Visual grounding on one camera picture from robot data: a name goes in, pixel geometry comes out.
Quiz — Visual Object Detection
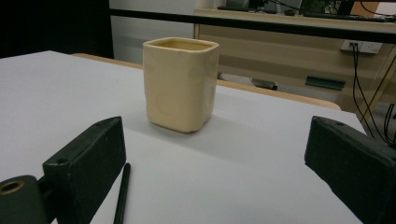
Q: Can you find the cream square ceramic cup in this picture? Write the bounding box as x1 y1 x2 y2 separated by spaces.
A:
142 36 220 134

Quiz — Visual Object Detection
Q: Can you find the white power strip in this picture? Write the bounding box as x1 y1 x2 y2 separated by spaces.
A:
340 39 384 55

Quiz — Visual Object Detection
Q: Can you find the white object with black wheel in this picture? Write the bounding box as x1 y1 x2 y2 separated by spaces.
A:
218 72 278 91

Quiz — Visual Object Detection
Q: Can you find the black keyboard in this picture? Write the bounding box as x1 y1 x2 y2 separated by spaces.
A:
301 9 396 23

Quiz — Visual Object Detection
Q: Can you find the white table mat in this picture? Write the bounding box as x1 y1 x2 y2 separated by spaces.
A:
0 50 367 224

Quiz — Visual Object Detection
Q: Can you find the black makeup brush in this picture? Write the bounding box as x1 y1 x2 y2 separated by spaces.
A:
113 162 132 224

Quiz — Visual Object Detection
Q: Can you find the grey-green bracket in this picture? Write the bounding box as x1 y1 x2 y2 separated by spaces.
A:
304 75 347 91

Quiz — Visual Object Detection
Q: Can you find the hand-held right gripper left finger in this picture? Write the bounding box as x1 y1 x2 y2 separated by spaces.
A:
42 116 127 224

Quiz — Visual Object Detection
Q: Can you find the black horizontal rail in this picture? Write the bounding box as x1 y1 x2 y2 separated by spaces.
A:
108 8 396 45

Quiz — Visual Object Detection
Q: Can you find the light wooden desk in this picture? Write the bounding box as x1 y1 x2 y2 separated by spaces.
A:
192 8 396 125

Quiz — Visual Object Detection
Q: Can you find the black monitor stand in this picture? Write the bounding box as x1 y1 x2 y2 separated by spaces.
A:
337 0 356 16

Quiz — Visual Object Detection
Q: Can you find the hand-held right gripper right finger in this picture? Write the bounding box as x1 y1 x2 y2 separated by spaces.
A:
304 115 396 224

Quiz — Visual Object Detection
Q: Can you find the dark curtain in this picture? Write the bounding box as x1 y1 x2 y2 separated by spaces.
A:
0 0 115 60

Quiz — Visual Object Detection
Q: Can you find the black cable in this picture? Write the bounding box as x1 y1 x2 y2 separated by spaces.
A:
350 42 396 147

